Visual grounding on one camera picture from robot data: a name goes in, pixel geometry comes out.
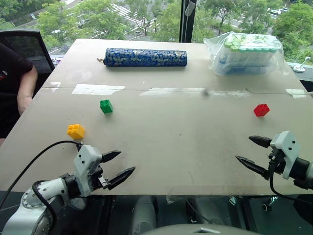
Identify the clear plastic bag of bottles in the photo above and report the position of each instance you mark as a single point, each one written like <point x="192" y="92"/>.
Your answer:
<point x="247" y="55"/>

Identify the green toy brick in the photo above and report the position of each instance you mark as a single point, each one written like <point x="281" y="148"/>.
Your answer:
<point x="106" y="107"/>

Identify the grey rounded robot torso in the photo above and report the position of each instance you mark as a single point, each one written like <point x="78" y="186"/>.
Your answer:
<point x="203" y="230"/>

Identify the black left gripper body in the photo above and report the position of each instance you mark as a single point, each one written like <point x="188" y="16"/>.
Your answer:
<point x="97" y="180"/>

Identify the chrome chair caster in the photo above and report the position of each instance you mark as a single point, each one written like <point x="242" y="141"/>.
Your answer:
<point x="267" y="206"/>

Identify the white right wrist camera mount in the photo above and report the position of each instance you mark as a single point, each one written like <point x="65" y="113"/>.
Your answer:
<point x="289" y="147"/>

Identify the grey rounded shape under table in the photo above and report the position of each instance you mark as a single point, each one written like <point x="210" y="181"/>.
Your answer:
<point x="143" y="215"/>

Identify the short clear tape strip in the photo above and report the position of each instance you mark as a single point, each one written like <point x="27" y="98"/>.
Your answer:
<point x="296" y="93"/>

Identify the black window frame post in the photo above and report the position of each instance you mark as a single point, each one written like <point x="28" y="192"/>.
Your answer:
<point x="188" y="27"/>

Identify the blue patterned cylinder roll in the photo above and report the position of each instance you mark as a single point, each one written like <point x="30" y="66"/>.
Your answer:
<point x="146" y="57"/>

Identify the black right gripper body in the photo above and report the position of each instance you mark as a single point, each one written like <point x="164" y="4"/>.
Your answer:
<point x="278" y="162"/>

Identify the yellow toy brick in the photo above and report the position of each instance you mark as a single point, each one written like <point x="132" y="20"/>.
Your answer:
<point x="76" y="131"/>

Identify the black mesh office chair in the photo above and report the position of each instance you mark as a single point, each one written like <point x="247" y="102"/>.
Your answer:
<point x="36" y="49"/>

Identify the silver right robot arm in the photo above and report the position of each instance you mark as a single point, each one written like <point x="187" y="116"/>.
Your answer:
<point x="303" y="169"/>

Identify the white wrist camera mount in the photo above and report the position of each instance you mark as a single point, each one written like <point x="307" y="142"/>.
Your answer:
<point x="84" y="159"/>
<point x="289" y="147"/>

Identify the red toy brick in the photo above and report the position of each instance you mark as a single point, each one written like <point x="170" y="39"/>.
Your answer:
<point x="261" y="110"/>

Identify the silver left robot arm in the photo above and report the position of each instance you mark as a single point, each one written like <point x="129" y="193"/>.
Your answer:
<point x="29" y="210"/>

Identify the white desk stand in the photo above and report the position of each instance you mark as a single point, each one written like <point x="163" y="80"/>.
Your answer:
<point x="299" y="68"/>

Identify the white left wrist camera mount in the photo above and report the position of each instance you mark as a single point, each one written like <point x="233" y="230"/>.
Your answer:
<point x="84" y="159"/>

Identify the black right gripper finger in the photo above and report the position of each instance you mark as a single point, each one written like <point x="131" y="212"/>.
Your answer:
<point x="261" y="141"/>
<point x="253" y="166"/>

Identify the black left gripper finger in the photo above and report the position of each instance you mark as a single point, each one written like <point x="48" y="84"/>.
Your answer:
<point x="121" y="176"/>
<point x="111" y="155"/>

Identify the person's bare forearm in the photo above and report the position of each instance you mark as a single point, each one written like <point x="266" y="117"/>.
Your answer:
<point x="26" y="93"/>

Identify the person in black shirt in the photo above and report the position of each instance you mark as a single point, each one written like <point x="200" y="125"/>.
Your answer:
<point x="9" y="80"/>

